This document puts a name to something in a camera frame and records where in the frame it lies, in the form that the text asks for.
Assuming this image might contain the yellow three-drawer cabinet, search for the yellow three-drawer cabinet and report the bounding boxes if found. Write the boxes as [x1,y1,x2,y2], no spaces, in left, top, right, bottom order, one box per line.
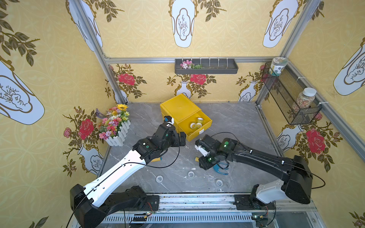
[160,95,213,142]

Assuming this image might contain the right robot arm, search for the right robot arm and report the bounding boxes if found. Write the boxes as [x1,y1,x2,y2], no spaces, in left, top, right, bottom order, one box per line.
[195,135,313,206]

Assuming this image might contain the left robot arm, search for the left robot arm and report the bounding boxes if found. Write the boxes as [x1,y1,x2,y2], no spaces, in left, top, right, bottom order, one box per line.
[70,121,186,228]

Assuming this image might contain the clear tape roll right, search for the clear tape roll right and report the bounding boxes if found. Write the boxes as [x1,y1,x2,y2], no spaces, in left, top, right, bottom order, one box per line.
[216,179,223,187]

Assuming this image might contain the clear tape roll left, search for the clear tape roll left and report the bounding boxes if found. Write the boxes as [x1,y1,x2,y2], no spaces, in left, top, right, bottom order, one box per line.
[156,175,163,183]

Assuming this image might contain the flowers in white fence planter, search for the flowers in white fence planter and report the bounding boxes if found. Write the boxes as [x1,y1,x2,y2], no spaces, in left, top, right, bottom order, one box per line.
[96,104,131,146]

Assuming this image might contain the pink flowers in tray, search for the pink flowers in tray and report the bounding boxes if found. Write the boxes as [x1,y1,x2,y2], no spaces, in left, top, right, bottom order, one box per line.
[180,60,203,69]

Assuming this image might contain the jar with white lid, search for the jar with white lid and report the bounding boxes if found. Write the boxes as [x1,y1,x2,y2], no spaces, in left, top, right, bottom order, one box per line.
[292,87,317,112]

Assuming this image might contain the jar with green label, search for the jar with green label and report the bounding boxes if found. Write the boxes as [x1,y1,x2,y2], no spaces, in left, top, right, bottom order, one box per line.
[269,57,288,76]

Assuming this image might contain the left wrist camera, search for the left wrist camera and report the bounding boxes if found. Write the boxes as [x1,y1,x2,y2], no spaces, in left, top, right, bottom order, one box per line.
[163,116,175,125]

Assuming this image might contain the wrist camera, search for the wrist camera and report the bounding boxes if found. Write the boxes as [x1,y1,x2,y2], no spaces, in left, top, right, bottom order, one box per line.
[163,116,175,125]
[195,140,209,157]

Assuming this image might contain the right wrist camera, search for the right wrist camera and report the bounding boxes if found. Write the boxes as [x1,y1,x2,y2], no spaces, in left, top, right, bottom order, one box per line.
[195,140,209,157]

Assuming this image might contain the blue rake with yellow handle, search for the blue rake with yellow handle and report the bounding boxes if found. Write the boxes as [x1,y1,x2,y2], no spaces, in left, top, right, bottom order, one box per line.
[195,157,230,175]

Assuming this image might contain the green trowel with yellow handle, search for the green trowel with yellow handle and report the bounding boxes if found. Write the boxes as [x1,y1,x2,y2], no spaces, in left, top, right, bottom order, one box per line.
[151,158,162,162]

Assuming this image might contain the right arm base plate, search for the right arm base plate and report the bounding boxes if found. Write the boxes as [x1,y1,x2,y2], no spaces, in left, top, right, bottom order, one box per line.
[233,194,276,210]

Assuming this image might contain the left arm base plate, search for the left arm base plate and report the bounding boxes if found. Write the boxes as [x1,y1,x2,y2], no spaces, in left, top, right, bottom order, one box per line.
[121,195,160,212]

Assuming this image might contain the grey wall shelf tray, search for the grey wall shelf tray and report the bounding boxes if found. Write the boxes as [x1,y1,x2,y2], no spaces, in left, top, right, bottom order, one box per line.
[175,58,239,75]

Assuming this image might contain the black wire wall basket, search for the black wire wall basket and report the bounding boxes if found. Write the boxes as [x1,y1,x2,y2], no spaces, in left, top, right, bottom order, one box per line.
[262,62,322,125]

